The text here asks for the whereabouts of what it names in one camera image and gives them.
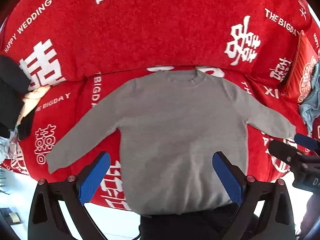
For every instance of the grey knit sweater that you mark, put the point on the grey knit sweater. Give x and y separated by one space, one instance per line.
175 130

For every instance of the small tan block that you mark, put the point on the small tan block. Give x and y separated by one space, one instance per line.
14 217

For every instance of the blue-grey cloth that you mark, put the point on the blue-grey cloth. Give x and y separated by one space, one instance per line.
311 105

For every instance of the red printed sofa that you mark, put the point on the red printed sofa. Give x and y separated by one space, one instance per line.
150 30

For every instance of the grey white patterned cloth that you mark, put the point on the grey white patterned cloth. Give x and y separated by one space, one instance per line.
7 150

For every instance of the small black cloth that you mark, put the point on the small black cloth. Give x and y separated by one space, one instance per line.
25 127

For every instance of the person's dark pants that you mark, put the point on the person's dark pants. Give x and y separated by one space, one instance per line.
180 226

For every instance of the person's right forearm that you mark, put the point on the person's right forearm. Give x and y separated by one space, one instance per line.
312 212

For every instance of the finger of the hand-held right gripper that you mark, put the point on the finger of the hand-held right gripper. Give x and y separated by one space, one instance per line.
281 150
307 141

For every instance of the red patterned cushion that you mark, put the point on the red patterned cushion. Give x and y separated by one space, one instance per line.
303 67

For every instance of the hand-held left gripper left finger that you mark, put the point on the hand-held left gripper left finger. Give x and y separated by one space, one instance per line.
93 177

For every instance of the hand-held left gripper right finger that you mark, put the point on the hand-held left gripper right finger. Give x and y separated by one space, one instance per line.
228 177

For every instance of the beige cloth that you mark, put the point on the beige cloth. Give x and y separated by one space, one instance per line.
31 100

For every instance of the dark red garment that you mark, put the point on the dark red garment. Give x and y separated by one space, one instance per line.
316 128

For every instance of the black garment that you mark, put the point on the black garment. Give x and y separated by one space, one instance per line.
10 92

